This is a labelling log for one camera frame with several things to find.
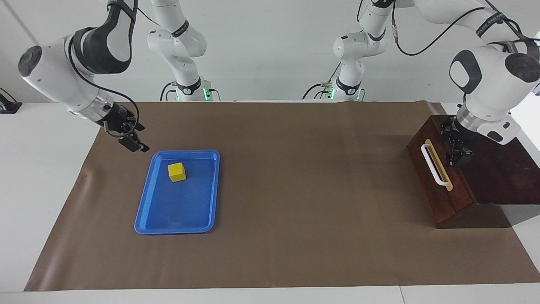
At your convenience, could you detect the black right gripper linkage finger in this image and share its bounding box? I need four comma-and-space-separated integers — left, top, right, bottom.
117, 132, 151, 154
125, 114, 146, 132

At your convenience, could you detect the white drawer handle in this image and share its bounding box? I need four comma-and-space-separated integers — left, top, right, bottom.
421, 143, 449, 187

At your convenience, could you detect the wooden drawer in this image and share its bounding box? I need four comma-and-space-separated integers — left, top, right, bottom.
407, 116, 478, 224

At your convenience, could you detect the yellow cube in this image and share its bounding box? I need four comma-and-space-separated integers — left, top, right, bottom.
167, 162, 187, 183

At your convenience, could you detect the dark wooden cabinet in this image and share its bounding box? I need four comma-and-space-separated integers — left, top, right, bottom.
406, 114, 540, 229

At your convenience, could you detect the blue plastic tray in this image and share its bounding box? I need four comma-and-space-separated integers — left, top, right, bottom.
134, 149, 221, 235

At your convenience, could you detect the black stand base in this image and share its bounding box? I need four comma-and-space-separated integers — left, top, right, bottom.
0, 87, 23, 114

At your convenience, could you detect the brown table mat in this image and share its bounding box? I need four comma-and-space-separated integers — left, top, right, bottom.
24, 100, 540, 292

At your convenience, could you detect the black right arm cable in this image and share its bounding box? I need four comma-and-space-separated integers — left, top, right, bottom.
67, 0, 147, 140

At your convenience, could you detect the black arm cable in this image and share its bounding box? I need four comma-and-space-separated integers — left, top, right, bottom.
67, 0, 147, 140
390, 0, 540, 57

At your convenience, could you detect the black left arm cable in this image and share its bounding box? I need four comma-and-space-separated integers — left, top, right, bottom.
390, 0, 540, 57

